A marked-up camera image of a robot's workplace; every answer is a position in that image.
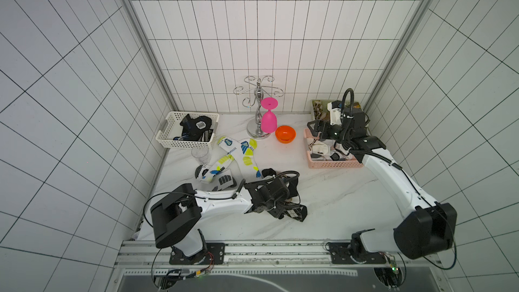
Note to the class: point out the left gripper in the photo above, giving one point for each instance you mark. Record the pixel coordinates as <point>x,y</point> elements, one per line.
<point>276,211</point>

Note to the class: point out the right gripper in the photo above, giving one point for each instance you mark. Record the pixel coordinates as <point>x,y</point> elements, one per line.
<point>322,130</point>

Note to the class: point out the white sock grey pattern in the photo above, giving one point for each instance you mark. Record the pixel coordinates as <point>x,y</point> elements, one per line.
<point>321,151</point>

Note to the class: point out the black sock white logo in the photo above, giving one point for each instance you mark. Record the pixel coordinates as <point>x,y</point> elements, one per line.
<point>194,128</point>

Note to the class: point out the black white sock pile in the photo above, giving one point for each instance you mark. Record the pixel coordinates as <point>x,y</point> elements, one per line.
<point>269,172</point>

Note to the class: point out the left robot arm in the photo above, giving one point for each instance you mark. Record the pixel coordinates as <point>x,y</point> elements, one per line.
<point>177,217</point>

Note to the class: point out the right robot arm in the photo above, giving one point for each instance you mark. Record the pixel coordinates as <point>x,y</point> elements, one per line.
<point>427,226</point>

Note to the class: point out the pink plastic basket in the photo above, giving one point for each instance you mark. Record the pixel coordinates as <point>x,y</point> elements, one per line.
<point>352,163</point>

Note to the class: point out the green plastic basket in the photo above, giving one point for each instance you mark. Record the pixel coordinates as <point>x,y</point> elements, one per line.
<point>332,111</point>

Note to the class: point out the white plastic basket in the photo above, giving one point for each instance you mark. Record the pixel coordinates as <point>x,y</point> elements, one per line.
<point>170,136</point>

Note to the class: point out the black grey argyle sock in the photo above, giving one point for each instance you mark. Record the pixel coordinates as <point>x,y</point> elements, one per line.
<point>299,213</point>

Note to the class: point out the white sock yellow blue patches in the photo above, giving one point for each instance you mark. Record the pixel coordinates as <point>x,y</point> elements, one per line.
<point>243,154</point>

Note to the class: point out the orange plastic bowl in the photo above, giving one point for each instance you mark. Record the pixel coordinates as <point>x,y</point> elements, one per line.
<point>285,134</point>

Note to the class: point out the pink plastic goblet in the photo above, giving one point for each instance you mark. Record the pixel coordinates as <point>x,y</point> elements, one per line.
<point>269,119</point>

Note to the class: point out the clear drinking glass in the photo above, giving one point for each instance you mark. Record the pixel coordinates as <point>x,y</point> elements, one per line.
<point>202,154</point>

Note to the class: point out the chrome cup holder stand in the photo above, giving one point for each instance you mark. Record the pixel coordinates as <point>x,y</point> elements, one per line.
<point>260,88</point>

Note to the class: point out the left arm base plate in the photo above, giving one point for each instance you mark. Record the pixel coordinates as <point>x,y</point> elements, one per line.
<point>212,253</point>

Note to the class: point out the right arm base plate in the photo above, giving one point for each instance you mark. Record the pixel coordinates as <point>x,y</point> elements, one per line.
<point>340,254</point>

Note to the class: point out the aluminium rail frame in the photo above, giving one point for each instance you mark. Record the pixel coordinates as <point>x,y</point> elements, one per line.
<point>249,258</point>

